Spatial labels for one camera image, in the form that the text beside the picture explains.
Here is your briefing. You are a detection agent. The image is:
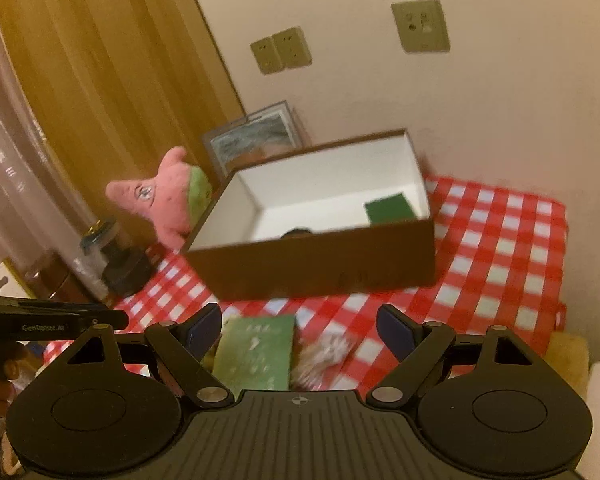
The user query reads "glass jar with lid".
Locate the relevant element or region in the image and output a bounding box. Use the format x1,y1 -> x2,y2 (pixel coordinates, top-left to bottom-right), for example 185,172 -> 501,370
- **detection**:
80,219 -> 123,297

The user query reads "bag of cotton swabs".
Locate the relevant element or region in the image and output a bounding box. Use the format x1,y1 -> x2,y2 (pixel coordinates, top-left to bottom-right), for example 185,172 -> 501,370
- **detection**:
290,333 -> 358,391

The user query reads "person's left hand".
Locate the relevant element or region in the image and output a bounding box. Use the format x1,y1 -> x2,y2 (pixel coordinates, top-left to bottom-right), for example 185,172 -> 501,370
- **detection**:
0,341 -> 28,418

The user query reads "red white checkered tablecloth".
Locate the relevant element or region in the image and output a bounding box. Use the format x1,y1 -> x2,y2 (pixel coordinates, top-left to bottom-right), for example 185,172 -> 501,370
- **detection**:
42,174 -> 569,392

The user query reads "framed picture against wall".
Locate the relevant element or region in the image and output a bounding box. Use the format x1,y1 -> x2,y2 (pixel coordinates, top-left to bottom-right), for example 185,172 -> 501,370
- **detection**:
202,101 -> 304,179

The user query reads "dark round jar base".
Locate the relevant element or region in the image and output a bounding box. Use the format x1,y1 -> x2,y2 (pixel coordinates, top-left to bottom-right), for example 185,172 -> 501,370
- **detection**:
102,247 -> 155,298

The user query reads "single wall outlet plate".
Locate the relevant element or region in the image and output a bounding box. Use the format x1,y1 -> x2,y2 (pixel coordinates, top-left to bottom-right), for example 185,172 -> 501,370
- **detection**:
391,0 -> 451,53

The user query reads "brown cardboard box white inside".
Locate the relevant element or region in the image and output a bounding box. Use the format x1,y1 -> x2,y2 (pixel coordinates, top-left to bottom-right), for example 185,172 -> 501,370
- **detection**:
181,130 -> 437,301

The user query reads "orange brown curtain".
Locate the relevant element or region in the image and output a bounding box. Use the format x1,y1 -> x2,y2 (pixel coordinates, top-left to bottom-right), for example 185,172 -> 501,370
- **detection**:
0,0 -> 244,245

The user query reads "dark green sponge pad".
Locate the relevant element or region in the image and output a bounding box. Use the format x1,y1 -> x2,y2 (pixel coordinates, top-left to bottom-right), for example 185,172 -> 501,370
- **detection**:
364,193 -> 416,226

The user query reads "double wall socket plate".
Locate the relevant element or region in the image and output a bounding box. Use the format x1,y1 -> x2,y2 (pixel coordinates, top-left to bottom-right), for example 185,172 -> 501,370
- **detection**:
250,27 -> 312,75

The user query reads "pink starfish plush toy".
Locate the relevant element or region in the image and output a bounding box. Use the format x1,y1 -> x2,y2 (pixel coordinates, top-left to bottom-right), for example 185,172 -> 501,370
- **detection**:
105,146 -> 213,252

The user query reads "sheer white curtain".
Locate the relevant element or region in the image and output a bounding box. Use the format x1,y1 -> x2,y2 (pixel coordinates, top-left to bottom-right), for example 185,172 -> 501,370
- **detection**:
0,26 -> 98,286

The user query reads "green tissue packet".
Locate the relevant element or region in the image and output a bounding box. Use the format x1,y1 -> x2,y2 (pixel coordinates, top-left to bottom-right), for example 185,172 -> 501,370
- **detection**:
212,315 -> 296,396

